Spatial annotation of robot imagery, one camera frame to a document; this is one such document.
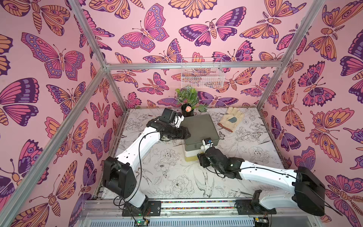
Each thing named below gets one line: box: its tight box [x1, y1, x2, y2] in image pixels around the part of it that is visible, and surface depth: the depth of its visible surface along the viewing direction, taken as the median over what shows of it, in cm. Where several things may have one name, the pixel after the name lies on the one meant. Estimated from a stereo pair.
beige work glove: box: [217, 106, 244, 133], surface depth 114 cm
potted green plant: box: [175, 87, 208, 117], surface depth 94 cm
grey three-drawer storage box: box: [181, 113, 220, 162], surface depth 81 cm
